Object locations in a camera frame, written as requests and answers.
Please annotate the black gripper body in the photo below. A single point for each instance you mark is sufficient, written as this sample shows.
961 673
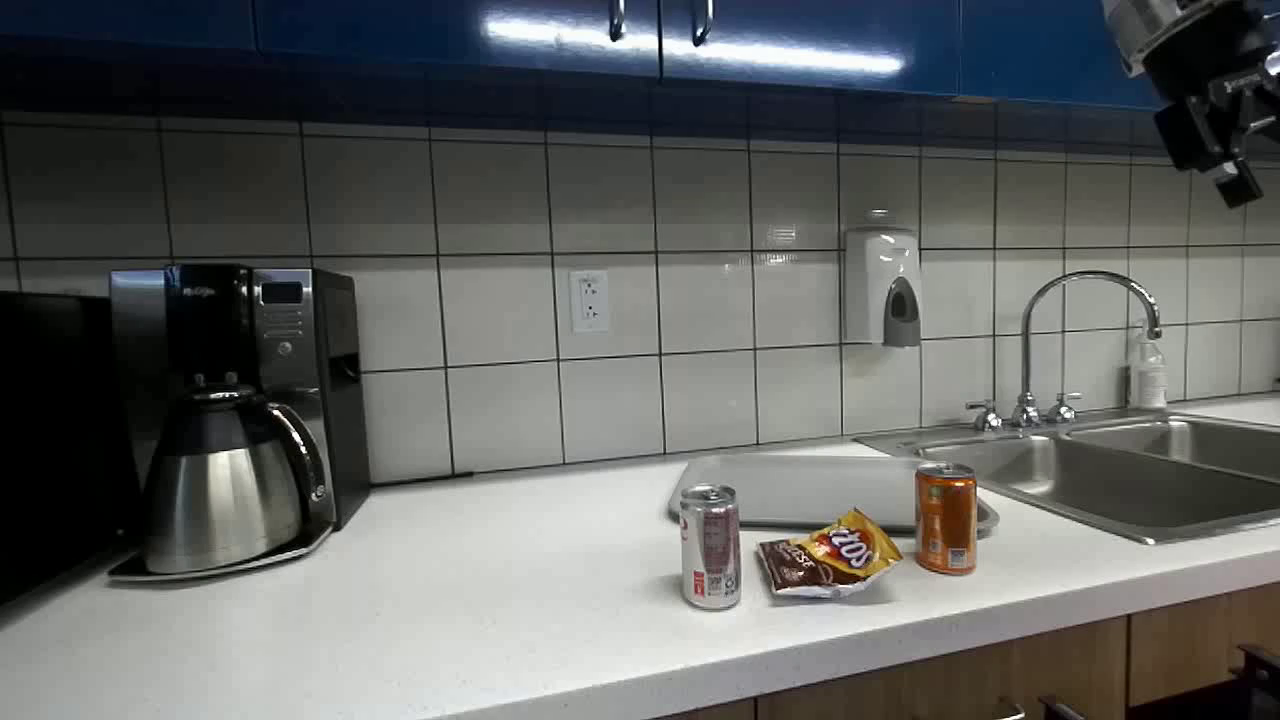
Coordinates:
1221 92

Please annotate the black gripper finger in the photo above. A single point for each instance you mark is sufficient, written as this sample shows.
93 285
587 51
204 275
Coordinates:
1239 185

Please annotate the orange soda can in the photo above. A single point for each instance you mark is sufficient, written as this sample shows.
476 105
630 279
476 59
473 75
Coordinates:
945 521

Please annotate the silver soda can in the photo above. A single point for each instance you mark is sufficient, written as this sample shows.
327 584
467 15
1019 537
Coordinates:
711 550

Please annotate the white tray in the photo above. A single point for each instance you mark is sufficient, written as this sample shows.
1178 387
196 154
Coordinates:
786 485

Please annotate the clear soap bottle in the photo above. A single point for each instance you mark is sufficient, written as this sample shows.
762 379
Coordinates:
1147 381

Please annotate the chrome gooseneck faucet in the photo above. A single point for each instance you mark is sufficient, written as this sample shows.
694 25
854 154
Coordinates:
1027 347

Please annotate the stainless steel sink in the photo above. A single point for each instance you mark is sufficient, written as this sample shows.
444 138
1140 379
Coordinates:
1132 485

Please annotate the white soap dispenser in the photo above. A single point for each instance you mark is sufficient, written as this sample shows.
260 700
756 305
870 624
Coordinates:
874 285

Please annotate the black box corner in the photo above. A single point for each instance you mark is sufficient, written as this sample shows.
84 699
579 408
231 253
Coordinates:
1263 684

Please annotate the yellow brown chips bag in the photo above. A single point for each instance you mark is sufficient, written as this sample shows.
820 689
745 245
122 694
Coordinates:
843 550

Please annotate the wooden base cabinets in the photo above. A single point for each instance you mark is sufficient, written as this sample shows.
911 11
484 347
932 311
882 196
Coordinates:
961 683

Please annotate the black steel coffee maker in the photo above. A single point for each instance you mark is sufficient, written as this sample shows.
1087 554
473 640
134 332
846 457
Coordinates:
312 332

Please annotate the stainless steel carafe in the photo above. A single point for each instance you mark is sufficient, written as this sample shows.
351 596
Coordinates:
220 492

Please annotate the black microwave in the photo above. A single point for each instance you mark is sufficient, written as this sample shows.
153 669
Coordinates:
55 443

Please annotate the white wall outlet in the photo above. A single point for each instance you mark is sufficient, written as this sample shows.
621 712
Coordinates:
588 301

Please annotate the glossy blue wall cabinets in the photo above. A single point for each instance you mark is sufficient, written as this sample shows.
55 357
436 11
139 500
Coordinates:
332 25

